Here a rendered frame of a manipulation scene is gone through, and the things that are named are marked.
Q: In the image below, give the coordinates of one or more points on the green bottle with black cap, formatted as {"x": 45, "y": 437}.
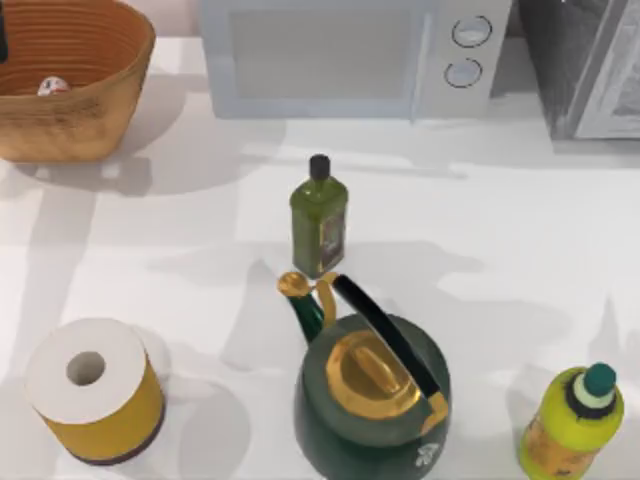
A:
{"x": 315, "y": 220}

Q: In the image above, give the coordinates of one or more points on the pale microwave door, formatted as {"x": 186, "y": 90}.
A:
{"x": 320, "y": 55}

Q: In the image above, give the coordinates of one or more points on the dark green and gold kettle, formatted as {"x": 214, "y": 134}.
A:
{"x": 350, "y": 430}

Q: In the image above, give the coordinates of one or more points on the pale microwave oven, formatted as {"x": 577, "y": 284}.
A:
{"x": 460, "y": 105}

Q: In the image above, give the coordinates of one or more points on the round microwave knob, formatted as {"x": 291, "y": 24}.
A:
{"x": 472, "y": 31}
{"x": 463, "y": 73}

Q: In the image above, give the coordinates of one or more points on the woven orange basket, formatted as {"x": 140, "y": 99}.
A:
{"x": 75, "y": 125}

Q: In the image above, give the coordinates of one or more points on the paper roll with yellow wrap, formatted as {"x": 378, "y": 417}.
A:
{"x": 95, "y": 400}

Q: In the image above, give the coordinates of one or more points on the grey cabinet with dark inside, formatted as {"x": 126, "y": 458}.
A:
{"x": 550, "y": 60}

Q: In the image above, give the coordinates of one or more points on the small white and red ball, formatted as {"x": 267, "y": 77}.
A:
{"x": 52, "y": 86}

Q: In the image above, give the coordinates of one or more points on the yellow-green bottle with teal cap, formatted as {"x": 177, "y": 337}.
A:
{"x": 565, "y": 430}

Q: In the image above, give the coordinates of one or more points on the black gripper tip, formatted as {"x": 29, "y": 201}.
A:
{"x": 3, "y": 30}

